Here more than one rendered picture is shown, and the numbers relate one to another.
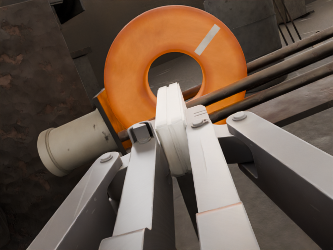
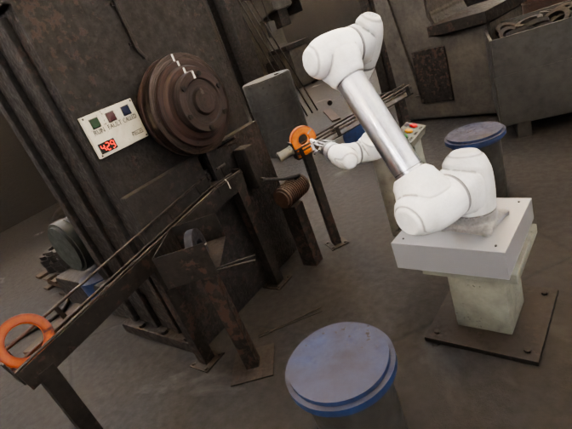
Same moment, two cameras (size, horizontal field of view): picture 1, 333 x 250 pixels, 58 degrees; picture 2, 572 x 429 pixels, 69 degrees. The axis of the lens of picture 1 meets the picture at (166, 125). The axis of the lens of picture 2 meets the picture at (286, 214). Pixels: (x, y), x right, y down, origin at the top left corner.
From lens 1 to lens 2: 2.07 m
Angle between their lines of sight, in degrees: 18
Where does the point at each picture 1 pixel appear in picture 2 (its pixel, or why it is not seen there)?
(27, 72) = (254, 141)
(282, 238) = not seen: hidden behind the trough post
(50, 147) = (281, 155)
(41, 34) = (256, 131)
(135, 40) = (296, 132)
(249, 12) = (280, 95)
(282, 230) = not seen: hidden behind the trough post
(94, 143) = (289, 152)
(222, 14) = (260, 97)
